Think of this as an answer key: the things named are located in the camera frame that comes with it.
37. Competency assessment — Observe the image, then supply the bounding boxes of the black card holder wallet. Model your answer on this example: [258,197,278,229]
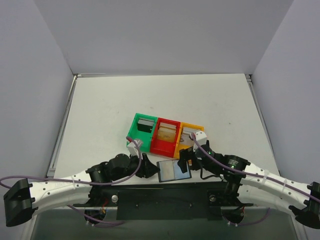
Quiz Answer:
[156,159,192,183]

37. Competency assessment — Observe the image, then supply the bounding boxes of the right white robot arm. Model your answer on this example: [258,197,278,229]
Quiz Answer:
[174,143,320,229]

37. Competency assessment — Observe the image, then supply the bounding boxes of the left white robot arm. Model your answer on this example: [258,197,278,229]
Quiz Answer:
[3,153,160,227]

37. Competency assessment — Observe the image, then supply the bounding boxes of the tan cards in red bin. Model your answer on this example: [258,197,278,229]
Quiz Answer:
[157,122,177,143]

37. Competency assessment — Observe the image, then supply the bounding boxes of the dark cards in green bin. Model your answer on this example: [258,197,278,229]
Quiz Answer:
[137,118,155,133]

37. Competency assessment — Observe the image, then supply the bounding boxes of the yellow plastic bin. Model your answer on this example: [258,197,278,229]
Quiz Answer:
[174,122,205,159]

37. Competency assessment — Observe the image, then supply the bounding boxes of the red plastic bin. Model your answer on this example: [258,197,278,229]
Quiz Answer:
[150,117,181,158]

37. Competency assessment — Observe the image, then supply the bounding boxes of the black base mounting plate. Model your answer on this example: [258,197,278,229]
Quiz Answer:
[82,181,252,221]

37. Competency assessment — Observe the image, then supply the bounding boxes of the green plastic bin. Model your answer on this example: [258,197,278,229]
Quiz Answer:
[127,113,158,152]

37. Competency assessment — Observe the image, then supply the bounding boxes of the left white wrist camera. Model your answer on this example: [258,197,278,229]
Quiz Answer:
[127,139,143,156]

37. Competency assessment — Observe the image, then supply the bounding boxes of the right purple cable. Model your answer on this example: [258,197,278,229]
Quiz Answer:
[189,133,320,228]

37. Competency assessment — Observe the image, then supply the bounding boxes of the aluminium frame rail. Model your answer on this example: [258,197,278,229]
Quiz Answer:
[33,187,301,210]

